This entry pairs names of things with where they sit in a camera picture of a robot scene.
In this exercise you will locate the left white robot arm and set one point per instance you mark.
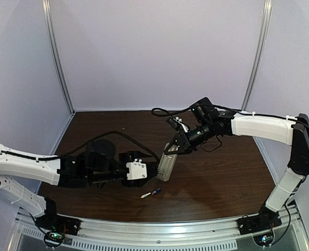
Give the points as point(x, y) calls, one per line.
point(96, 165)

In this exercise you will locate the left aluminium frame post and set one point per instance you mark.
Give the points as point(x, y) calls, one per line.
point(46, 6)

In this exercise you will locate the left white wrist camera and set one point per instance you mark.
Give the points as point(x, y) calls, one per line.
point(136, 170)

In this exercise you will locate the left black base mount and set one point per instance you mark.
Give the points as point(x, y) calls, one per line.
point(55, 229)

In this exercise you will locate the grey remote control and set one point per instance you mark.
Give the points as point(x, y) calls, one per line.
point(166, 166)

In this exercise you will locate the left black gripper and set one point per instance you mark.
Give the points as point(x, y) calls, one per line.
point(152, 170)

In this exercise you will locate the white gold AAA battery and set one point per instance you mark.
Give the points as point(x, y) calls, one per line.
point(145, 195)

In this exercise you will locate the front aluminium rail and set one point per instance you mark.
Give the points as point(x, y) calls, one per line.
point(218, 234)

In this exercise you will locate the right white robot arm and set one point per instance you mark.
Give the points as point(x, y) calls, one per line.
point(292, 131)

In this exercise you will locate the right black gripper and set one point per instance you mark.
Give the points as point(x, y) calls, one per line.
point(183, 141)

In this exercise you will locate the aluminium frame post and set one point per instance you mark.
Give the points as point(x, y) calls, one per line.
point(46, 6)
point(262, 38)

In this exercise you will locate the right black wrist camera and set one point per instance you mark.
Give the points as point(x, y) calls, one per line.
point(177, 124)

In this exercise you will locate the right aluminium frame post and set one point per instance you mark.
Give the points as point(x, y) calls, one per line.
point(262, 38)

